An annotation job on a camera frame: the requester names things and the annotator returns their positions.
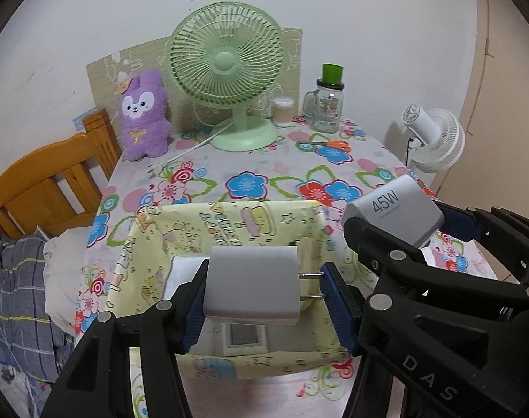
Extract purple plush toy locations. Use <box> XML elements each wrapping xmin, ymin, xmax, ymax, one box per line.
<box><xmin>115</xmin><ymin>70</ymin><xmax>173</xmax><ymax>161</ymax></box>

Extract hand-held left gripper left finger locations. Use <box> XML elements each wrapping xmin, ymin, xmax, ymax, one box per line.
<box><xmin>40</xmin><ymin>263</ymin><xmax>210</xmax><ymax>418</ymax></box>

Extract green desk fan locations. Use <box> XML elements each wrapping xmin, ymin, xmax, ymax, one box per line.
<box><xmin>166</xmin><ymin>2</ymin><xmax>288</xmax><ymax>152</ymax></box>

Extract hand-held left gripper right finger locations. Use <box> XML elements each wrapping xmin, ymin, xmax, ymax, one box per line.
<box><xmin>319</xmin><ymin>262</ymin><xmax>378</xmax><ymax>418</ymax></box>

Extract large white charger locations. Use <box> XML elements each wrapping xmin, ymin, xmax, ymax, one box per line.
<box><xmin>342</xmin><ymin>174</ymin><xmax>446</xmax><ymax>249</ymax></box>

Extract white standing fan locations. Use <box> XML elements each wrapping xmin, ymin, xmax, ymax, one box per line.
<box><xmin>399</xmin><ymin>104</ymin><xmax>466</xmax><ymax>172</ymax></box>

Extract floral tablecloth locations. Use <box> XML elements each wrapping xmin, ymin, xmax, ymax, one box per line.
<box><xmin>73</xmin><ymin>115</ymin><xmax>498</xmax><ymax>418</ymax></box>

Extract wooden bed headboard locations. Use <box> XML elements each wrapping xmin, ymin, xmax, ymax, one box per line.
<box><xmin>0</xmin><ymin>109</ymin><xmax>121</xmax><ymax>240</ymax></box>

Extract white device with screen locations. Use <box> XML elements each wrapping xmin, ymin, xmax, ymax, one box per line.
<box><xmin>221</xmin><ymin>321</ymin><xmax>269</xmax><ymax>358</ymax></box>

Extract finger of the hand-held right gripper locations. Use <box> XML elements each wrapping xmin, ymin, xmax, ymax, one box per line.
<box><xmin>434</xmin><ymin>202</ymin><xmax>529</xmax><ymax>271</ymax></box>
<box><xmin>342</xmin><ymin>216</ymin><xmax>529</xmax><ymax>314</ymax></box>

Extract cotton swab jar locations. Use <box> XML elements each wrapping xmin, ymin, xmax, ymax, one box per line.
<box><xmin>271</xmin><ymin>97</ymin><xmax>297</xmax><ymax>128</ymax></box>

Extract white printed cloth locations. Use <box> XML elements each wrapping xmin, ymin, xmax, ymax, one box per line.
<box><xmin>0</xmin><ymin>359</ymin><xmax>52</xmax><ymax>418</ymax></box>

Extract blue patterned cloth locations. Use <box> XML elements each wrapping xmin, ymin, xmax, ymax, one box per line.
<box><xmin>71</xmin><ymin>107</ymin><xmax>106</xmax><ymax>129</ymax></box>

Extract yellow fabric storage box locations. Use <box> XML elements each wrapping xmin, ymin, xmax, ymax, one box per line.
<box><xmin>105</xmin><ymin>200</ymin><xmax>357</xmax><ymax>379</ymax></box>

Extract small white plug charger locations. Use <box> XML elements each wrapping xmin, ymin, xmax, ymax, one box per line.
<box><xmin>202</xmin><ymin>246</ymin><xmax>324</xmax><ymax>326</ymax></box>

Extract orange handled scissors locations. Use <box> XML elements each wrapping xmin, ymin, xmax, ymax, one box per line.
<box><xmin>310</xmin><ymin>139</ymin><xmax>352</xmax><ymax>152</ymax></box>

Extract white fan power cable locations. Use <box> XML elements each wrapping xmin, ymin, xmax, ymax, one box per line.
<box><xmin>166</xmin><ymin>124</ymin><xmax>235</xmax><ymax>164</ymax></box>

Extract beige cartoon printed board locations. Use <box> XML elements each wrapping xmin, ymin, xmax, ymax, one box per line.
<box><xmin>86</xmin><ymin>27</ymin><xmax>302</xmax><ymax>149</ymax></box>

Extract beige door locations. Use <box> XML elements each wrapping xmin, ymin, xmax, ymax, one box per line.
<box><xmin>458</xmin><ymin>0</ymin><xmax>529</xmax><ymax>210</ymax></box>

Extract glass jar with green lid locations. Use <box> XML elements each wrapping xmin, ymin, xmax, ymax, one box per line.
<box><xmin>302</xmin><ymin>63</ymin><xmax>345</xmax><ymax>133</ymax></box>

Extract white pillow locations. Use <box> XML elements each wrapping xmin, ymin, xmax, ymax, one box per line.
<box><xmin>42</xmin><ymin>226</ymin><xmax>95</xmax><ymax>336</ymax></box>

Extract blue plaid blanket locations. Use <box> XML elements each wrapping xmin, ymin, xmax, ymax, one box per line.
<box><xmin>0</xmin><ymin>226</ymin><xmax>76</xmax><ymax>401</ymax></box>

